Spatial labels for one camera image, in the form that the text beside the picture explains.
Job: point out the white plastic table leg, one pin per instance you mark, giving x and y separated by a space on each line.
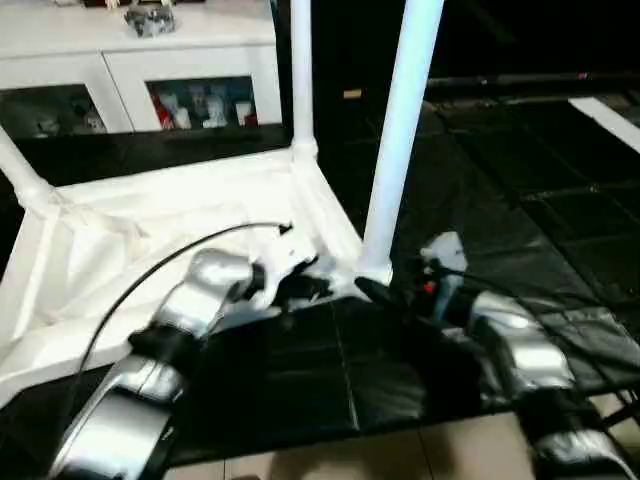
25 170
302 70
400 120

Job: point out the white plastic table top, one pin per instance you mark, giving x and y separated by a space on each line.
100 230

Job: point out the black work mat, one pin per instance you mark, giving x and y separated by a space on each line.
520 220

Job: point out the small gold label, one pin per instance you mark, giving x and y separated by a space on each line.
352 94

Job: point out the red bottle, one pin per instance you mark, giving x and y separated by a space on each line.
165 108

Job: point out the black flat bar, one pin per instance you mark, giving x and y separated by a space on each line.
530 80

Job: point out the white board strip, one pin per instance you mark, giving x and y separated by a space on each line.
610 120

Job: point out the white cabinet with glass doors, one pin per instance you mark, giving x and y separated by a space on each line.
130 60

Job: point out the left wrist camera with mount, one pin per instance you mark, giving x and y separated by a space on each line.
280 260

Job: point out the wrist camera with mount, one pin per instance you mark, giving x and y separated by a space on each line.
440 250
280 260

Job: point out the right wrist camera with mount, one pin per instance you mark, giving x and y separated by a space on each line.
440 250

